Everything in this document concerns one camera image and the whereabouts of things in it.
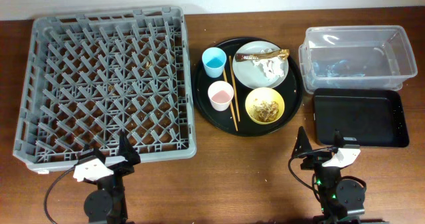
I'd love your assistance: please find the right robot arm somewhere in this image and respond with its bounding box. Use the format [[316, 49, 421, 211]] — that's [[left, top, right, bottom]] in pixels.
[[288, 126, 384, 224]]

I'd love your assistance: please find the grey plastic dishwasher rack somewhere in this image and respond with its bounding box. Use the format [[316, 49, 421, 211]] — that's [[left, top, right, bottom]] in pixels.
[[13, 7, 197, 174]]

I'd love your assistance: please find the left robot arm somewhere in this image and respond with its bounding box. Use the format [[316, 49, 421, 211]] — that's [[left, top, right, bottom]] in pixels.
[[73, 132, 141, 223]]

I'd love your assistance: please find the grey round plate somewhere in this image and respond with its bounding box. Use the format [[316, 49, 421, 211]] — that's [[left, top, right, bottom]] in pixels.
[[232, 41, 289, 89]]

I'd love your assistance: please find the clear plastic waste bin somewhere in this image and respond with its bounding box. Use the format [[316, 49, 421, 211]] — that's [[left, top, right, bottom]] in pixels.
[[298, 25, 418, 94]]

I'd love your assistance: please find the food scraps pile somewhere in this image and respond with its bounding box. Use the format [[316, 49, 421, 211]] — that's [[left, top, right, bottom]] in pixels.
[[251, 101, 279, 122]]

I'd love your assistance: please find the pink plastic cup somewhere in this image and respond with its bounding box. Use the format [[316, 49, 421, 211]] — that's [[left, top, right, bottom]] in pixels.
[[207, 81, 231, 112]]

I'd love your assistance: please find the round black serving tray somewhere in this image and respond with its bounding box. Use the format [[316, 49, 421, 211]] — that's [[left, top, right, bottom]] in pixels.
[[191, 57, 303, 136]]

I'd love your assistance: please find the blue wrapper in bin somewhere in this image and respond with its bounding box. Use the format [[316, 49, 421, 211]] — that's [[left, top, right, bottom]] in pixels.
[[312, 60, 365, 78]]

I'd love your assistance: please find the white tissue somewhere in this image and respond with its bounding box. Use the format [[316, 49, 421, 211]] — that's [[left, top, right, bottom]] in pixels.
[[253, 55, 288, 80]]

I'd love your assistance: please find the yellow bowl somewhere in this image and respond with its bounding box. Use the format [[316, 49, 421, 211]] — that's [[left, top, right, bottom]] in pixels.
[[245, 87, 286, 125]]

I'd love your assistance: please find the black rectangular tray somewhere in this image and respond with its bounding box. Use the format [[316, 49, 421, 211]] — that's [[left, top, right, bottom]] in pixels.
[[313, 88, 410, 148]]

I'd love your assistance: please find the brown gold snack wrapper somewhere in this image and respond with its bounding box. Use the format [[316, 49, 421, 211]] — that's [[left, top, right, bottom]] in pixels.
[[235, 49, 290, 62]]

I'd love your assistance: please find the light blue plastic cup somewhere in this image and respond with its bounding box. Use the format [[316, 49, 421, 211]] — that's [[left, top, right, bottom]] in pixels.
[[201, 47, 227, 78]]

